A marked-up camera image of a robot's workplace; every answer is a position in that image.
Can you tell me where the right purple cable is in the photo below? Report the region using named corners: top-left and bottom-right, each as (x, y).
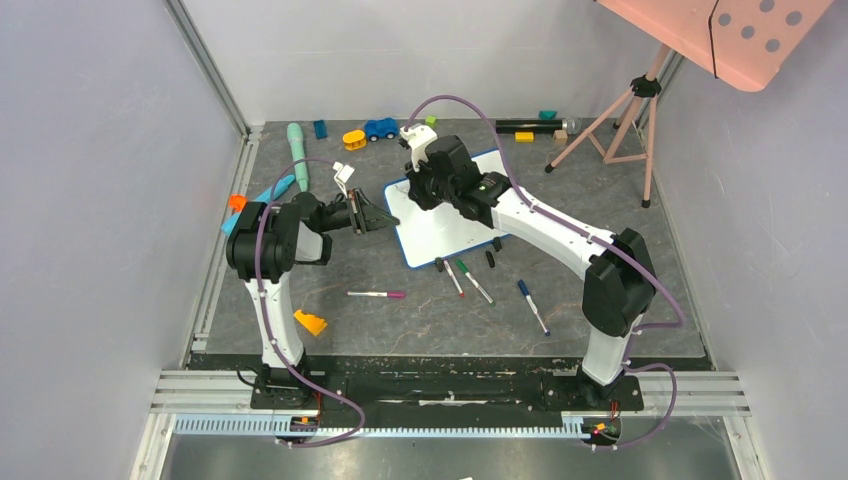
top-left (404, 94), bottom-right (688, 453)

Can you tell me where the blue whiteboard marker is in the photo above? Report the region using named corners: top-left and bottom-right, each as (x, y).
top-left (517, 279), bottom-right (551, 336)

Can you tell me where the blue framed whiteboard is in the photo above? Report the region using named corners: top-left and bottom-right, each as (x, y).
top-left (383, 177), bottom-right (506, 269)

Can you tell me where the pink whiteboard marker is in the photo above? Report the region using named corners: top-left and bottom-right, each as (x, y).
top-left (345, 290), bottom-right (406, 299)

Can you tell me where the yellow oval toy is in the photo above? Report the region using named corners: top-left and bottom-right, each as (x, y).
top-left (342, 129), bottom-right (368, 151)

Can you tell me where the green whiteboard marker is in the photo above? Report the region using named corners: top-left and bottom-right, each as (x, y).
top-left (455, 259), bottom-right (496, 306)

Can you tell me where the mint green toy tube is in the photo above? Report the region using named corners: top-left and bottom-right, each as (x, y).
top-left (286, 123), bottom-right (310, 192)

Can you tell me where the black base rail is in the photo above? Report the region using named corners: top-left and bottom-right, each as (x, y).
top-left (188, 352), bottom-right (715, 430)

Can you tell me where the blue toy car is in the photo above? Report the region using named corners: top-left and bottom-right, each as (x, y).
top-left (363, 117), bottom-right (399, 142)

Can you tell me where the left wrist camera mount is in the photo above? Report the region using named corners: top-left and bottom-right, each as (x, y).
top-left (332, 162), bottom-right (355, 195)

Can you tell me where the yellow wedge block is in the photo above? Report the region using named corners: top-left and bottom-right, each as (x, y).
top-left (294, 310), bottom-right (328, 337)

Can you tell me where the pink perforated panel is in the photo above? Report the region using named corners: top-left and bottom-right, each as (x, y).
top-left (599, 0), bottom-right (834, 92)

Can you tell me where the red whiteboard marker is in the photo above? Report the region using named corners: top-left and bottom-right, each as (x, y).
top-left (441, 259), bottom-right (465, 298)

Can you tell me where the tan wooden cube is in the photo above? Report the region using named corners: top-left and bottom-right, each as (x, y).
top-left (552, 130), bottom-right (570, 146)

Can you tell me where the black cylinder flashlight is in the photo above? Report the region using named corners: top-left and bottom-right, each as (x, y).
top-left (495, 117), bottom-right (582, 135)

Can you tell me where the pink tripod stand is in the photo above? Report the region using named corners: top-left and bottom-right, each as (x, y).
top-left (544, 43), bottom-right (671, 209)

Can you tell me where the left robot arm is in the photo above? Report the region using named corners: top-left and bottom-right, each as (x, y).
top-left (225, 188), bottom-right (400, 409)

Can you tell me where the light blue toy tube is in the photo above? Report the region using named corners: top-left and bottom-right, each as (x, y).
top-left (220, 175), bottom-right (296, 236)

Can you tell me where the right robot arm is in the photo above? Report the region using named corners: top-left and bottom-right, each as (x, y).
top-left (399, 125), bottom-right (656, 408)

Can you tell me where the orange toy piece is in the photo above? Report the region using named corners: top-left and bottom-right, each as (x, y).
top-left (228, 194), bottom-right (249, 213)

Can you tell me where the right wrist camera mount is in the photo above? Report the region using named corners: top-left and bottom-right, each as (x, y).
top-left (399, 124), bottom-right (438, 172)

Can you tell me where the dark blue block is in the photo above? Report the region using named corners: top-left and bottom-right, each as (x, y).
top-left (313, 120), bottom-right (329, 140)

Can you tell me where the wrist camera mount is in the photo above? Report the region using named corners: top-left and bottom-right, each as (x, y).
top-left (332, 162), bottom-right (355, 195)
top-left (399, 124), bottom-right (438, 172)

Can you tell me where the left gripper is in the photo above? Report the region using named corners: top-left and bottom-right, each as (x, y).
top-left (317, 188), bottom-right (400, 235)

